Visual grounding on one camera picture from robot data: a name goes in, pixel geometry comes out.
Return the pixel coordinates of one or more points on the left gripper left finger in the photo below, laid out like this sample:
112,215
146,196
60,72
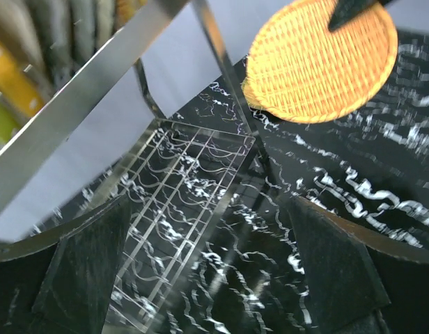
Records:
60,281

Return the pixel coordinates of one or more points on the steel two-tier dish rack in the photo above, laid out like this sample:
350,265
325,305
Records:
106,143

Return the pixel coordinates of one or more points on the cream square plate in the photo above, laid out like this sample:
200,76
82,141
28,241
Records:
105,12

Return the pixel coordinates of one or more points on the orange polka dot plate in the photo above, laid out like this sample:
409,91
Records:
16,87

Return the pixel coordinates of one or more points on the woven yellow basket plate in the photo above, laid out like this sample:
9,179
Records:
126,9

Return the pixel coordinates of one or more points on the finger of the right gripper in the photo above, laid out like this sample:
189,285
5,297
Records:
346,10

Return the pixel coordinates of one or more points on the green polka dot plate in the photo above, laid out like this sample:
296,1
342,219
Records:
8,126

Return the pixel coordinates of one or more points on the woven orange rattan plate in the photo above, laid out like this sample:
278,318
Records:
300,71

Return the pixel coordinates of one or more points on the black marble pattern mat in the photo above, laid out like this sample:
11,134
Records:
370,167

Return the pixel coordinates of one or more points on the floral square plate dark rim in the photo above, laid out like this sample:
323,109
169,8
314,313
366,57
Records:
18,33

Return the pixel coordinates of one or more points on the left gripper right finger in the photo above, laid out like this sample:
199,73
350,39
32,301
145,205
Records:
359,280

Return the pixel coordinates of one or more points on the grey square plate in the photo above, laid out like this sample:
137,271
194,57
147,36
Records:
83,19

